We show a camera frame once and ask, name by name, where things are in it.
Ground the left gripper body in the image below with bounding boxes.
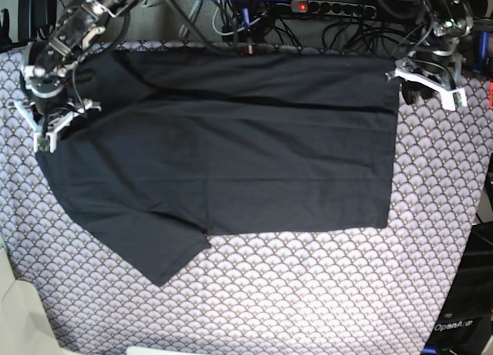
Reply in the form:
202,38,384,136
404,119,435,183
385,58,468,111

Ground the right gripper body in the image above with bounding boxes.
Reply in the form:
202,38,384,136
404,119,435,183
8,99,102,153

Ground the black T-shirt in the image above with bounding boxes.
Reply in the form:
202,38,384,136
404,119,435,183
36,51,399,286

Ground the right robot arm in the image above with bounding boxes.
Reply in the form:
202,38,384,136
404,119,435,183
9,0,142,153

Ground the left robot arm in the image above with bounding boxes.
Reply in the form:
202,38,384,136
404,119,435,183
387,0,473,111

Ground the red clamp right edge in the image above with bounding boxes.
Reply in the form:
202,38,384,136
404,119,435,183
488,81,493,109

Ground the fan patterned table cloth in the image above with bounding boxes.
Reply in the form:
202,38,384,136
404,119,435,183
1,52,492,354

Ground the red black table clamp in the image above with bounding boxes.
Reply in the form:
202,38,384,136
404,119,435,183
247,39,255,55

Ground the black OpenArm box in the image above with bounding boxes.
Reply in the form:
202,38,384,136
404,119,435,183
428,223,492,354

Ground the white power strip red switch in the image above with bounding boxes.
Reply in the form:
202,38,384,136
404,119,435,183
289,0,377,18

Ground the black cable bundle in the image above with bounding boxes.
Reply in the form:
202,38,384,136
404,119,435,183
211,0,405,58

